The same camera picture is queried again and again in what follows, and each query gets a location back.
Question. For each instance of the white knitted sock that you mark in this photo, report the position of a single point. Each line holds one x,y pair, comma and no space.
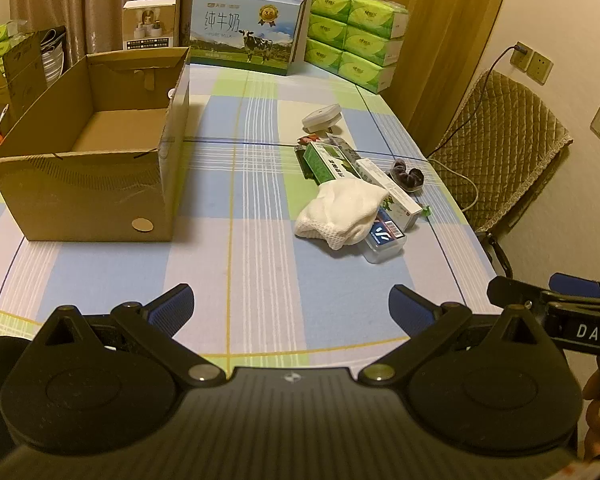
342,213

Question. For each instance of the long white green box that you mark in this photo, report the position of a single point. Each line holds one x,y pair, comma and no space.
400,206

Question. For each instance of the small white humidifier box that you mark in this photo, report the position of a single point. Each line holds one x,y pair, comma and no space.
148,24

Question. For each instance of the white plug-in adapter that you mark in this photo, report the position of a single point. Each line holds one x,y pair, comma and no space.
322,119

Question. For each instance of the open brown cardboard box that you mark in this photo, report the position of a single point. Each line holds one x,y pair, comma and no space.
97,157

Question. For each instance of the quilted olive chair cover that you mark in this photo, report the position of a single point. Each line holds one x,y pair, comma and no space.
500,152

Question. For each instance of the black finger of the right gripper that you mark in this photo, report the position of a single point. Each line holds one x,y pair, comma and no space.
574,286
503,292

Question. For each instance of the brown box with bowls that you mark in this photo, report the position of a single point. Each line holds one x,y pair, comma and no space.
29,63

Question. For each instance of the checked blue green bedsheet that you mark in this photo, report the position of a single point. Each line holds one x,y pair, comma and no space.
263,296

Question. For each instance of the clear plastic blue card box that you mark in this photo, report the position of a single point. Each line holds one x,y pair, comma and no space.
384,241

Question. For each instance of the dark velvet scrunchie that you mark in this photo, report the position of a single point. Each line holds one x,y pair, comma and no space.
410,180

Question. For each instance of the green tissue pack bundle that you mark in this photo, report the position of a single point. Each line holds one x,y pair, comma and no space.
357,40

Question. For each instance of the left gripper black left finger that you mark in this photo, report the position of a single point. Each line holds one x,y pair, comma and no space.
151,328

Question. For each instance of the red snack packet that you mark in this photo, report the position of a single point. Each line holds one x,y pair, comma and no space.
305,140

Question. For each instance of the clear grey sachet packet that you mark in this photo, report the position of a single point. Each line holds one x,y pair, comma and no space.
349,153

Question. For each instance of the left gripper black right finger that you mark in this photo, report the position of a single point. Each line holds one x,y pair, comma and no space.
430,328

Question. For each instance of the green white toothpaste box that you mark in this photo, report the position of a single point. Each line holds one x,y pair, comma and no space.
327,162

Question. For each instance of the blue milk carton gift box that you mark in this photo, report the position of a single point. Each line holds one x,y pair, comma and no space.
259,35

